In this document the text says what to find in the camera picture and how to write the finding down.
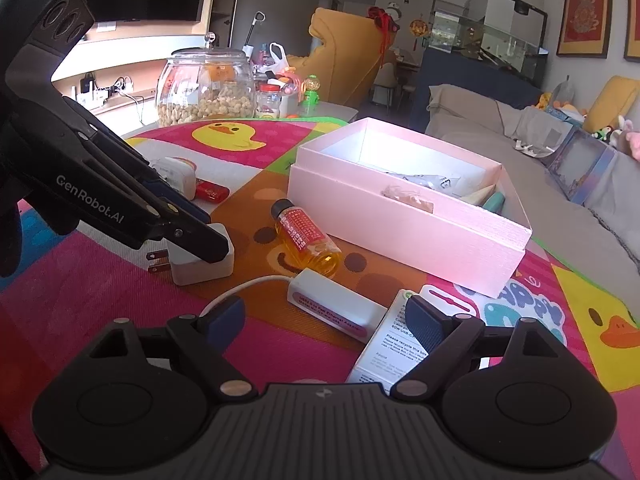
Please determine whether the beige dining chair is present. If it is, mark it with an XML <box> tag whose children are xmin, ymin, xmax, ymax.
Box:
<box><xmin>374</xmin><ymin>66</ymin><xmax>402</xmax><ymax>107</ymax></box>

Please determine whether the white charger plug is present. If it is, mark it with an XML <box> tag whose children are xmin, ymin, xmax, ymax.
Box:
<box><xmin>146</xmin><ymin>222</ymin><xmax>236</xmax><ymax>287</ymax></box>

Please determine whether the glass jar of nuts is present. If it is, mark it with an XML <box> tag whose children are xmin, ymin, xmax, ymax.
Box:
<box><xmin>156</xmin><ymin>32</ymin><xmax>257</xmax><ymax>129</ymax></box>

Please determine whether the white product box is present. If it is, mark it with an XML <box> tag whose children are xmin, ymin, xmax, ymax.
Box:
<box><xmin>346</xmin><ymin>287</ymin><xmax>437</xmax><ymax>387</ymax></box>

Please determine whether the pink plastic toy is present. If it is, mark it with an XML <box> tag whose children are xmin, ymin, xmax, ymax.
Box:
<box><xmin>274</xmin><ymin>66</ymin><xmax>304</xmax><ymax>97</ymax></box>

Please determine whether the white cabled adapter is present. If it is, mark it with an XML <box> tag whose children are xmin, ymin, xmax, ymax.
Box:
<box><xmin>199</xmin><ymin>268</ymin><xmax>389</xmax><ymax>344</ymax></box>

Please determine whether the pink cardboard box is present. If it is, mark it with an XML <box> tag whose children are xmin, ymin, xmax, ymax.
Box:
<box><xmin>287</xmin><ymin>117</ymin><xmax>534</xmax><ymax>299</ymax></box>

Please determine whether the white toy airplane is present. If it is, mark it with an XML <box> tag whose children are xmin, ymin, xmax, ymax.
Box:
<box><xmin>516</xmin><ymin>139</ymin><xmax>552</xmax><ymax>159</ymax></box>

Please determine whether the person's left hand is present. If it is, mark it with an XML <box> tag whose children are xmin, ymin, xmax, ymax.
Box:
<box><xmin>0</xmin><ymin>182</ymin><xmax>24</xmax><ymax>279</ymax></box>

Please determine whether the white and pink card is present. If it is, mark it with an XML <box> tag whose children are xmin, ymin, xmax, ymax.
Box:
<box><xmin>419</xmin><ymin>283</ymin><xmax>484</xmax><ymax>319</ymax></box>

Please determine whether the hanging lantern ornament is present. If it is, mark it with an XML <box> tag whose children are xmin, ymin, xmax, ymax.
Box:
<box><xmin>409</xmin><ymin>16</ymin><xmax>431</xmax><ymax>52</ymax></box>

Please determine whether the blue cardboard box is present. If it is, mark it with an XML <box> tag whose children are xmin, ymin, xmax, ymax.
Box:
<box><xmin>544</xmin><ymin>104</ymin><xmax>587</xmax><ymax>124</ymax></box>

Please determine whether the grey sofa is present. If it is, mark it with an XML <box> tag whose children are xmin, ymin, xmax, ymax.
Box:
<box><xmin>425</xmin><ymin>82</ymin><xmax>640</xmax><ymax>281</ymax></box>

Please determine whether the orange bottle with red label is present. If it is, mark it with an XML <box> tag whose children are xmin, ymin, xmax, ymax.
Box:
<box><xmin>271</xmin><ymin>198</ymin><xmax>343</xmax><ymax>279</ymax></box>

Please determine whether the glass fish tank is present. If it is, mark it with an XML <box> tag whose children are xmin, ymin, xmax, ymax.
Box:
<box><xmin>429</xmin><ymin>0</ymin><xmax>549</xmax><ymax>87</ymax></box>

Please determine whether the green gumball machine toy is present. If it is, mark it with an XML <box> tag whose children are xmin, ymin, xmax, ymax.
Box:
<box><xmin>299</xmin><ymin>74</ymin><xmax>321</xmax><ymax>117</ymax></box>

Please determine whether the power strip with chargers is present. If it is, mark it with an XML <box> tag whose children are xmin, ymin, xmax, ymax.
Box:
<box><xmin>74</xmin><ymin>72</ymin><xmax>137</xmax><ymax>107</ymax></box>

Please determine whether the grey plush toy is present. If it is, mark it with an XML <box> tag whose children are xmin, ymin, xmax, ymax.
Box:
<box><xmin>552</xmin><ymin>75</ymin><xmax>577</xmax><ymax>107</ymax></box>

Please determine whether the yellow armchair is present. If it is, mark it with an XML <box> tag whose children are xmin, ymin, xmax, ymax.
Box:
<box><xmin>286</xmin><ymin>7</ymin><xmax>397</xmax><ymax>109</ymax></box>

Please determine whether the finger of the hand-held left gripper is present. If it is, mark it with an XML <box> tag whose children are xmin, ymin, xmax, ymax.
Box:
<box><xmin>127</xmin><ymin>200</ymin><xmax>228</xmax><ymax>264</ymax></box>
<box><xmin>107</xmin><ymin>132</ymin><xmax>211</xmax><ymax>225</ymax></box>

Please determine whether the white stick vacuum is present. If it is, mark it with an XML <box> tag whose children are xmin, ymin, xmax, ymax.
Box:
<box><xmin>242</xmin><ymin>10</ymin><xmax>267</xmax><ymax>57</ymax></box>

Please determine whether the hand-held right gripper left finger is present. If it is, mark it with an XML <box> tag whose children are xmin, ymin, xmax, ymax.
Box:
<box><xmin>89</xmin><ymin>296</ymin><xmax>253</xmax><ymax>401</ymax></box>

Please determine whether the colourful cartoon play mat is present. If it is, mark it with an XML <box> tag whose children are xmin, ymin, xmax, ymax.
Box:
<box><xmin>0</xmin><ymin>116</ymin><xmax>640</xmax><ymax>480</ymax></box>

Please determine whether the small red-lidded plastic jar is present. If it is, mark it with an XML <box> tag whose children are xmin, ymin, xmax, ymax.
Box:
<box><xmin>255</xmin><ymin>82</ymin><xmax>282</xmax><ymax>120</ymax></box>

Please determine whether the red framed wall painting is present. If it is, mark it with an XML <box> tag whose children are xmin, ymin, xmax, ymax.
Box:
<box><xmin>556</xmin><ymin>0</ymin><xmax>614</xmax><ymax>59</ymax></box>
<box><xmin>623</xmin><ymin>0</ymin><xmax>640</xmax><ymax>64</ymax></box>

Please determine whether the yellow pillow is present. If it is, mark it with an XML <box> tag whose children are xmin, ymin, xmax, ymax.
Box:
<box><xmin>581</xmin><ymin>75</ymin><xmax>640</xmax><ymax>134</ymax></box>

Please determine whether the red knot ornament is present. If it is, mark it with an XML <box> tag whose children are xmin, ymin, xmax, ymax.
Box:
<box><xmin>367</xmin><ymin>6</ymin><xmax>397</xmax><ymax>52</ymax></box>

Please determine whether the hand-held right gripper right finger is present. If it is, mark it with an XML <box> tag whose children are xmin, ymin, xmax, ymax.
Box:
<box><xmin>391</xmin><ymin>296</ymin><xmax>558</xmax><ymax>401</ymax></box>

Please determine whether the white plug adapter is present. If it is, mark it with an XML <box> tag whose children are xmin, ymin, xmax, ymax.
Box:
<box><xmin>149</xmin><ymin>156</ymin><xmax>197</xmax><ymax>199</ymax></box>

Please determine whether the small red flat case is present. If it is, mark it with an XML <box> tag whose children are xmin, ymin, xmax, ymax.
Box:
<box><xmin>193</xmin><ymin>179</ymin><xmax>230</xmax><ymax>204</ymax></box>

